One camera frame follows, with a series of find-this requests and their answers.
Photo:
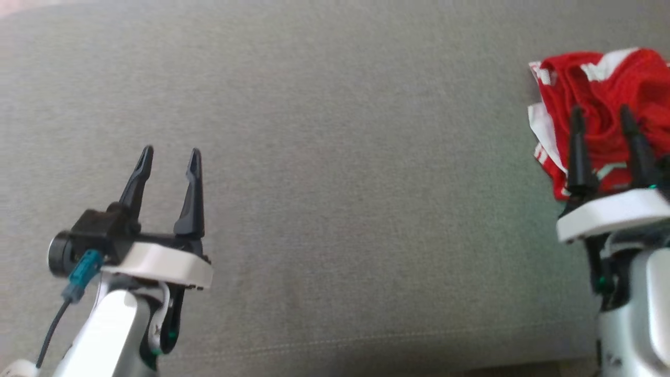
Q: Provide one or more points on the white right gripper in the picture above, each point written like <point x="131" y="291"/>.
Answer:
<point x="612" y="212"/>

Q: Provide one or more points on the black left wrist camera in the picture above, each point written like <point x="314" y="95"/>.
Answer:
<point x="102" y="230"/>

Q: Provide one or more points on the red shorts with white trim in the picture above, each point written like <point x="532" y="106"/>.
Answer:
<point x="602" y="104"/>

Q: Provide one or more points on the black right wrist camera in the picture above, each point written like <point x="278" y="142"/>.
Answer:
<point x="666" y="170"/>

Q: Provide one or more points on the large grey fabric sofa chaise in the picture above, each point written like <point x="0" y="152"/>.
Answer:
<point x="340" y="157"/>

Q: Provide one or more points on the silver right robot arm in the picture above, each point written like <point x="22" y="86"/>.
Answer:
<point x="638" y="314"/>

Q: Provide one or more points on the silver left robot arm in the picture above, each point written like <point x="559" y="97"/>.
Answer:
<point x="110" y="335"/>

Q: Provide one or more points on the red and white jersey shirt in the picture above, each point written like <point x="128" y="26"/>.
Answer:
<point x="542" y="125"/>

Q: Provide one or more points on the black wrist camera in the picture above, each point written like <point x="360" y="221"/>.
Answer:
<point x="102" y="230"/>
<point x="666" y="170"/>

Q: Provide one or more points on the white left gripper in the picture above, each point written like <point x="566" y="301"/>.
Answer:
<point x="167" y="264"/>

